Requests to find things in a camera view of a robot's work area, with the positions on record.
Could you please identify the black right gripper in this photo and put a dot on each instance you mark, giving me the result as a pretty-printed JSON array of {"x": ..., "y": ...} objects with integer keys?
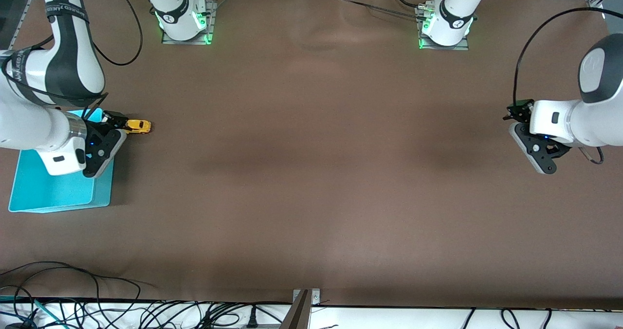
[{"x": 99, "y": 130}]

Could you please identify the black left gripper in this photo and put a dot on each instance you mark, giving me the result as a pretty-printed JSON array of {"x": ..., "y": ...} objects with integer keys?
[{"x": 520, "y": 112}]

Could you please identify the yellow toy beetle car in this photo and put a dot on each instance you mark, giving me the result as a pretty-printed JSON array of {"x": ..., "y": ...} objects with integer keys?
[{"x": 140, "y": 126}]

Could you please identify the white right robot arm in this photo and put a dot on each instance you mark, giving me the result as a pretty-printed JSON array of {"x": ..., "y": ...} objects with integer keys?
[{"x": 29, "y": 124}]

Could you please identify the turquoise plastic bin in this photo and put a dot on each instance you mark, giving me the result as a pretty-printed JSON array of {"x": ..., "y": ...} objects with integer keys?
[{"x": 48, "y": 192}]

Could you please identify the brown table cover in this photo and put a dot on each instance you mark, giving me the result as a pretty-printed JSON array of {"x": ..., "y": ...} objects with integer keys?
[{"x": 311, "y": 173}]

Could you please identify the black power plug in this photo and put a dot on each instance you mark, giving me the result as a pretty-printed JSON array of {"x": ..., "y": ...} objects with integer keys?
[{"x": 252, "y": 319}]

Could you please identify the white table ledge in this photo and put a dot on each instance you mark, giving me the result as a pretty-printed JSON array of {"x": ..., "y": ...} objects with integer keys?
[{"x": 389, "y": 319}]

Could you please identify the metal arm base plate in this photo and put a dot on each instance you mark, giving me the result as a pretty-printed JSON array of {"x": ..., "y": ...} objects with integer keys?
[
  {"x": 212, "y": 22},
  {"x": 445, "y": 47}
]

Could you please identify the small metal bracket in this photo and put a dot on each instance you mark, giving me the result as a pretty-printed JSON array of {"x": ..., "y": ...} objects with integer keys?
[{"x": 315, "y": 297}]

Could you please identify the grey camera mount pole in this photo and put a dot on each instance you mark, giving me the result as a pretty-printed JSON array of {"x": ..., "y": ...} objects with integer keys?
[{"x": 298, "y": 317}]

